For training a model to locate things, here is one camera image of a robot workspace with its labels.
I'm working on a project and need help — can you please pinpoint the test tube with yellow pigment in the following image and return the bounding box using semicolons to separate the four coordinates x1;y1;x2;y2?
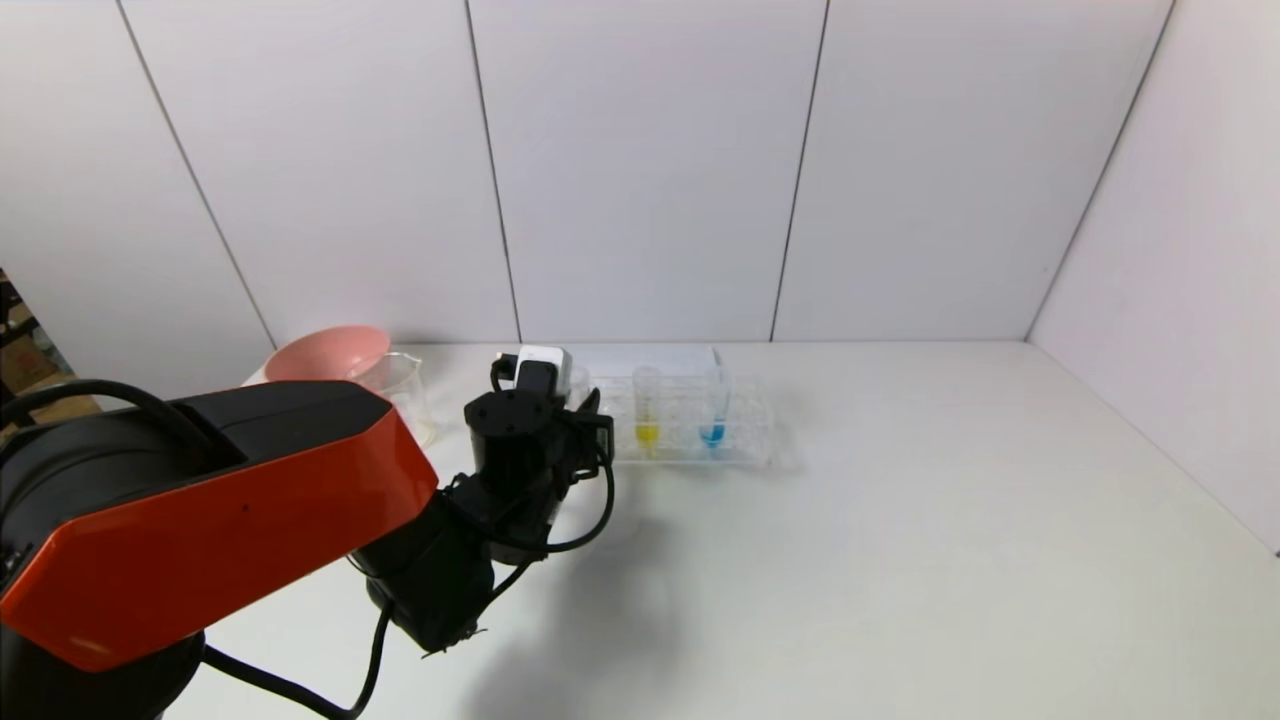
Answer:
634;366;663;453

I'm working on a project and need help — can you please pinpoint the test tube with blue pigment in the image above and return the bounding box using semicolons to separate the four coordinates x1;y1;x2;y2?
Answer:
699;366;729;450

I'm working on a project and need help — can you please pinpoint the clear acrylic test tube rack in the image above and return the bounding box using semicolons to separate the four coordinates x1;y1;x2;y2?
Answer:
572;366;777;469

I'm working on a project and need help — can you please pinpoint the clear glass beaker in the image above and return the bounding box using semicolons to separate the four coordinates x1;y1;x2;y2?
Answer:
348;352;442;449

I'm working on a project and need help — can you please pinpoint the flat white slab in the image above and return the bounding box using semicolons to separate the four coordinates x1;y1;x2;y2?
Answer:
568;345;721;381

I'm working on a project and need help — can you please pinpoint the pink plastic bowl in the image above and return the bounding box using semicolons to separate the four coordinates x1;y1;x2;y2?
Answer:
265;325;393;387

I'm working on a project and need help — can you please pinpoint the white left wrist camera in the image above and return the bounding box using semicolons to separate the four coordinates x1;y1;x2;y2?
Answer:
496;345;574;403

